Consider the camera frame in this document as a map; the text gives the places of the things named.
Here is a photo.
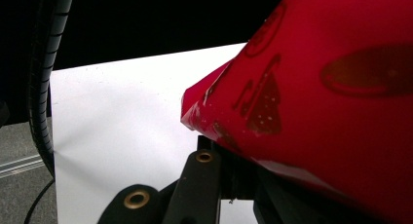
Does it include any black cable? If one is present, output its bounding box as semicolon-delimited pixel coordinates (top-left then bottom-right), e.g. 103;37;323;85
22;177;56;224

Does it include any black corrugated hose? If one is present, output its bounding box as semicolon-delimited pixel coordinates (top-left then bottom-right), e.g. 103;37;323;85
26;0;76;178

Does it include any red snack packet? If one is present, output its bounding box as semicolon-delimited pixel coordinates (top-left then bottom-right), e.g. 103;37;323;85
180;0;413;224

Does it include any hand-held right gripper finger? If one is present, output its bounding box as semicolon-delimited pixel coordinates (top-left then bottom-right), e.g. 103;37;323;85
197;134;258;201

